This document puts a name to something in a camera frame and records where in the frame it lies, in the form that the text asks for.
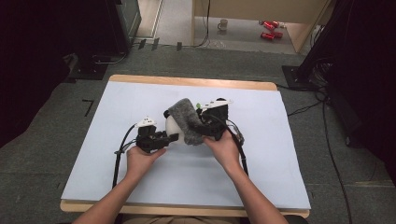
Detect black stand base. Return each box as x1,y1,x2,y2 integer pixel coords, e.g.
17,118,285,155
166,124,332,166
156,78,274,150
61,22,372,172
68,55,108,81

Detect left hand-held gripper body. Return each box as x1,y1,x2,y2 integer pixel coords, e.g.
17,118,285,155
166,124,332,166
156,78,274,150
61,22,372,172
135,116,171,154

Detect dark glass-door cabinet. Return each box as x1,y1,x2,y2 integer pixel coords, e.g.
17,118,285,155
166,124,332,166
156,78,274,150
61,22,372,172
106,0,143,54

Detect black floor cable bundle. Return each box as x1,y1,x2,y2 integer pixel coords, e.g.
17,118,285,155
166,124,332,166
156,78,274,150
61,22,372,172
276,57,354,224

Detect dark curtain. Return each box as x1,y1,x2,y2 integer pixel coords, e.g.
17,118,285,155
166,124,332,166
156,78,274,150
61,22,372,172
0,0,110,148
326,0,396,188

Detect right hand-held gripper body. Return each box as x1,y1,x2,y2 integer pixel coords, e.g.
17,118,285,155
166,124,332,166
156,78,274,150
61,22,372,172
199,98,233,141

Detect black hanging cable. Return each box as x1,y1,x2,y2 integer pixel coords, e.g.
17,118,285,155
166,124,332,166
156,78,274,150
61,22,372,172
192,0,211,49

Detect right hand-held gripper cable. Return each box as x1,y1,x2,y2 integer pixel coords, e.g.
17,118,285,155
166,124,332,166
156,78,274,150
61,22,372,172
211,114,250,176

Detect panda plush toy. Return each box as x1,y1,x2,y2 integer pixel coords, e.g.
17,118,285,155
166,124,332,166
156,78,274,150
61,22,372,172
163,102,203,147

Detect black tape corner mark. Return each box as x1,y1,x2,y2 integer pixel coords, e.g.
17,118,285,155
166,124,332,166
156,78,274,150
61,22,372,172
81,99,95,118

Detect hand-held gripper cable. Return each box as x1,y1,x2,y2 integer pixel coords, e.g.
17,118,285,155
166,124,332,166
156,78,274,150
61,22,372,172
211,114,250,176
111,123,139,189

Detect person's beige trousers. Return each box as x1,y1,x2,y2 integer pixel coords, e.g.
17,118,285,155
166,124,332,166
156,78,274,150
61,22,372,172
120,214,247,224

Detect person's right hand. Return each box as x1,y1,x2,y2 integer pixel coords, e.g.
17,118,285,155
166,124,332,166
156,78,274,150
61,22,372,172
203,130,243,175

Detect wooden open cabinet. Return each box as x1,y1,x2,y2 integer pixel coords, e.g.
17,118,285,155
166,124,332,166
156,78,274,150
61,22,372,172
191,0,332,54

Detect grey fluffy scarf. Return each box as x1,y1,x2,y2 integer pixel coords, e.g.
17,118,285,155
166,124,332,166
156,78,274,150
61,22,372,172
167,97,208,147

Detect black slanted stand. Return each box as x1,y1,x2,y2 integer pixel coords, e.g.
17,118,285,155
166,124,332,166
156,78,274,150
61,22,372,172
281,0,353,91

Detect pale blue table mat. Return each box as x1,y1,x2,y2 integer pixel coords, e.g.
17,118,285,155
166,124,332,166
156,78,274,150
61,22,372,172
61,80,312,210

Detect left hand-held gripper cable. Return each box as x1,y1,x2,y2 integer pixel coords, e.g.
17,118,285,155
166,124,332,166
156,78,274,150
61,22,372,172
111,123,139,189

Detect wooden table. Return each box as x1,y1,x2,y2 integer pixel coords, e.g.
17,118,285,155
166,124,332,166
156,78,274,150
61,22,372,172
60,74,311,224

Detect person's left hand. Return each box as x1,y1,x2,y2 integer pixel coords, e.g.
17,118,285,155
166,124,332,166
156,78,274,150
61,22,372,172
125,145,167,182

